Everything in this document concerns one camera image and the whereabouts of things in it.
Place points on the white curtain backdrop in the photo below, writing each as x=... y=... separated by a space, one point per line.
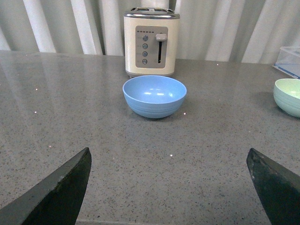
x=250 y=31

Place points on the cream two-slot toaster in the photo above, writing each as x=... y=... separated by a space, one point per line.
x=151 y=37

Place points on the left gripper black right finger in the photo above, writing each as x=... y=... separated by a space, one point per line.
x=277 y=187

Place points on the green plastic bowl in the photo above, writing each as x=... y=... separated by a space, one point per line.
x=286 y=94

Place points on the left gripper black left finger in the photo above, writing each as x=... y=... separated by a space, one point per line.
x=56 y=200

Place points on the clear plastic food container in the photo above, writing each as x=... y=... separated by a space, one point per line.
x=288 y=61

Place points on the blue plastic bowl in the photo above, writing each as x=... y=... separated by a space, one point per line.
x=154 y=96

